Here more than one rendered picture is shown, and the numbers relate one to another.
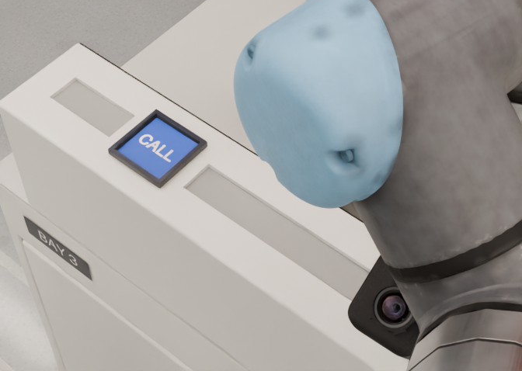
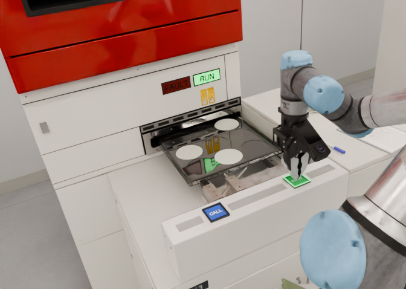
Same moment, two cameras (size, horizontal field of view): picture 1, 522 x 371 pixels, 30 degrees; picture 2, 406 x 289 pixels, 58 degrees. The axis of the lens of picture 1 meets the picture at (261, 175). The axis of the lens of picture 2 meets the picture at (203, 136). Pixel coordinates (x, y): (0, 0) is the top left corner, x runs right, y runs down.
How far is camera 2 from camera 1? 0.76 m
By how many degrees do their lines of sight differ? 50
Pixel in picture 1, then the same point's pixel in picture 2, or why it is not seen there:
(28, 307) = not seen: outside the picture
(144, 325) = (229, 280)
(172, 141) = (215, 208)
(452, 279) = (352, 104)
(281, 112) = (331, 94)
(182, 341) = (244, 266)
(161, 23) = not seen: outside the picture
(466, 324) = (365, 102)
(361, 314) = (319, 155)
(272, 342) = (275, 220)
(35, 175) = (187, 262)
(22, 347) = not seen: outside the picture
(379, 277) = (313, 148)
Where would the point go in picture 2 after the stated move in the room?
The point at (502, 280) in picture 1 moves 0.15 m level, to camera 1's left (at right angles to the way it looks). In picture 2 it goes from (354, 100) to (347, 132)
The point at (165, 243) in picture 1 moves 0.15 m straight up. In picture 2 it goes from (241, 226) to (238, 179)
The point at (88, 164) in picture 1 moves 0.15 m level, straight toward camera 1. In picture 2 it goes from (212, 228) to (273, 230)
